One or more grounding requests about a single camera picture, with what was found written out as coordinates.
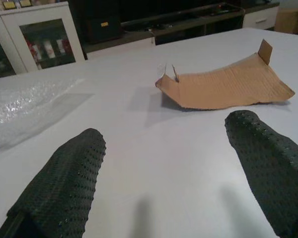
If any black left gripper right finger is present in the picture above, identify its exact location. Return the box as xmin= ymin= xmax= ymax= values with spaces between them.
xmin=224 ymin=110 xmax=298 ymax=238

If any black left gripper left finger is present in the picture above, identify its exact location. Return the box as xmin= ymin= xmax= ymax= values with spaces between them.
xmin=0 ymin=127 xmax=107 ymax=238

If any clear bubble wrap sheet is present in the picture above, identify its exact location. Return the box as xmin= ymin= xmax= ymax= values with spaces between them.
xmin=0 ymin=76 xmax=94 ymax=152

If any brown corrugated cardboard piece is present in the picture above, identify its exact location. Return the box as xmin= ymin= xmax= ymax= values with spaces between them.
xmin=154 ymin=39 xmax=296 ymax=110

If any light wooden box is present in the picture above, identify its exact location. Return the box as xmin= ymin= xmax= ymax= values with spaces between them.
xmin=274 ymin=7 xmax=298 ymax=35

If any white drawer unit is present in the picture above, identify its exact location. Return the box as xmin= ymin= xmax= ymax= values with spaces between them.
xmin=242 ymin=5 xmax=280 ymax=31

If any white glass-door cabinet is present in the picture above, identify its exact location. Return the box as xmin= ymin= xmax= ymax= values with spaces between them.
xmin=0 ymin=1 xmax=86 ymax=80

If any black speaker box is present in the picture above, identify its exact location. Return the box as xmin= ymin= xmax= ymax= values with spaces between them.
xmin=85 ymin=17 xmax=122 ymax=44

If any dark low tv console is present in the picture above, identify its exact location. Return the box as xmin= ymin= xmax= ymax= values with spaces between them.
xmin=69 ymin=0 xmax=280 ymax=60

